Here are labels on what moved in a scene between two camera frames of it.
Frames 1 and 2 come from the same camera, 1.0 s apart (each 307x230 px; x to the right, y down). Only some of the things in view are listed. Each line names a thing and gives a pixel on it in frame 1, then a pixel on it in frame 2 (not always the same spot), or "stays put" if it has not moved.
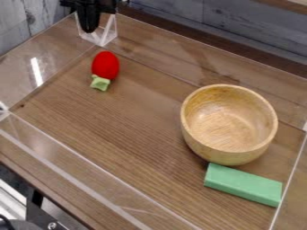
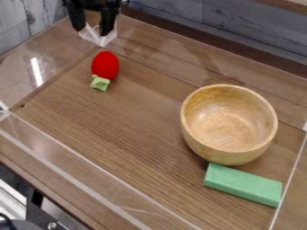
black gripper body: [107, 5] stays put
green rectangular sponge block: [251, 187] stays put
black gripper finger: [92, 17] to [108, 17]
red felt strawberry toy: [104, 66] stays put
